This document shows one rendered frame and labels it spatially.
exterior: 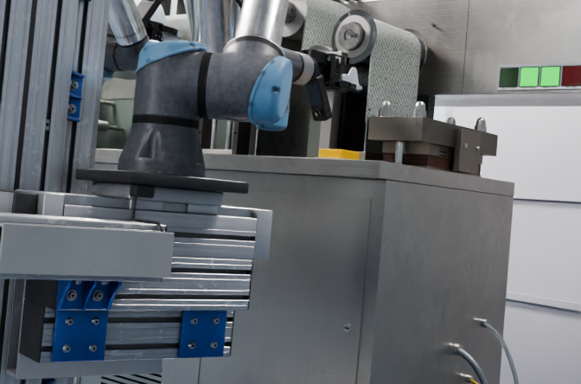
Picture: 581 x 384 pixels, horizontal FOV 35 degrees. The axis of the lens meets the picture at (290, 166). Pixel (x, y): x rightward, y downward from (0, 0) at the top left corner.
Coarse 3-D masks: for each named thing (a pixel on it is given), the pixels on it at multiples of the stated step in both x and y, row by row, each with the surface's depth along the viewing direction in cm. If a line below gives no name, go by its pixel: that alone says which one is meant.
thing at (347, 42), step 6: (348, 24) 243; (354, 24) 242; (360, 24) 243; (342, 30) 244; (348, 30) 244; (354, 30) 242; (360, 30) 241; (342, 36) 244; (348, 36) 243; (360, 36) 241; (342, 42) 244; (348, 42) 243; (354, 42) 241; (360, 42) 242; (348, 48) 243; (354, 48) 243
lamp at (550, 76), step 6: (546, 72) 243; (552, 72) 241; (558, 72) 240; (546, 78) 242; (552, 78) 241; (558, 78) 240; (540, 84) 243; (546, 84) 242; (552, 84) 241; (558, 84) 240
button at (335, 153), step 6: (324, 150) 214; (330, 150) 212; (336, 150) 211; (342, 150) 210; (348, 150) 212; (324, 156) 213; (330, 156) 212; (336, 156) 211; (342, 156) 210; (348, 156) 212; (354, 156) 214
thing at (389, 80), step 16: (384, 64) 245; (400, 64) 251; (368, 80) 241; (384, 80) 245; (400, 80) 251; (416, 80) 258; (368, 96) 240; (384, 96) 246; (400, 96) 252; (416, 96) 258; (368, 112) 240; (400, 112) 252
